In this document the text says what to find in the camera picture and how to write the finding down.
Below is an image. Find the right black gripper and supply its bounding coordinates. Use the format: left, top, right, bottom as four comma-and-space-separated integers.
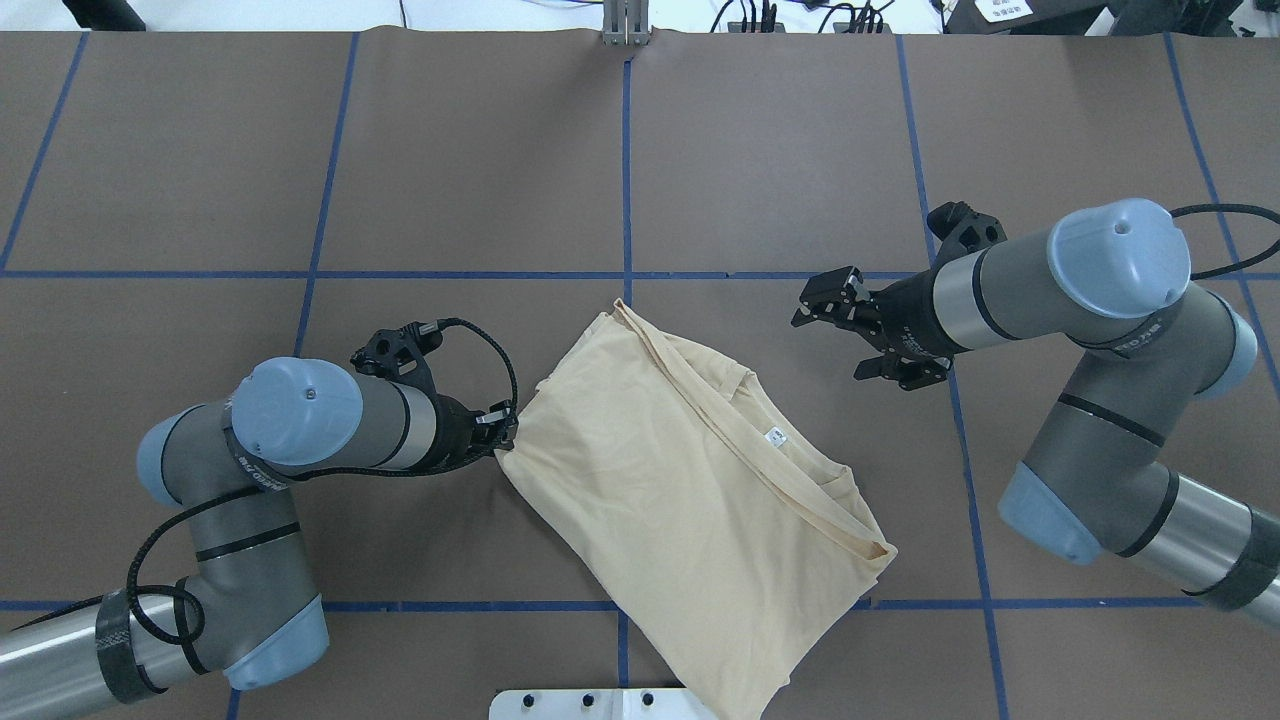
790, 268, 951, 391

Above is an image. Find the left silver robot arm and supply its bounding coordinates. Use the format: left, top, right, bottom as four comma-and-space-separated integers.
3, 357, 516, 719

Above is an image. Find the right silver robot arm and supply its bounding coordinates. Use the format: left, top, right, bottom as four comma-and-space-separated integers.
790, 199, 1277, 629

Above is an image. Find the brown paper table cover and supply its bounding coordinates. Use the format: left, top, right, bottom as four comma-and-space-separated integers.
3, 26, 1277, 719

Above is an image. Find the beige printed t-shirt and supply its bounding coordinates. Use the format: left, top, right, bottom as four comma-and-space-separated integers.
498, 301, 899, 719

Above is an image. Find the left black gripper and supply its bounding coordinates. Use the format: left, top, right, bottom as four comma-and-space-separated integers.
435, 395, 518, 471

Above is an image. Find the black device with label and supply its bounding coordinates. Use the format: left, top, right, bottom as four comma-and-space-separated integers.
943, 1, 1052, 35

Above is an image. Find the aluminium frame post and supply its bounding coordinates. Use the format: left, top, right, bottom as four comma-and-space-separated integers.
602, 0, 652, 47

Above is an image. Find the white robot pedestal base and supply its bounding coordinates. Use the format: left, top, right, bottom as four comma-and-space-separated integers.
488, 688, 716, 719

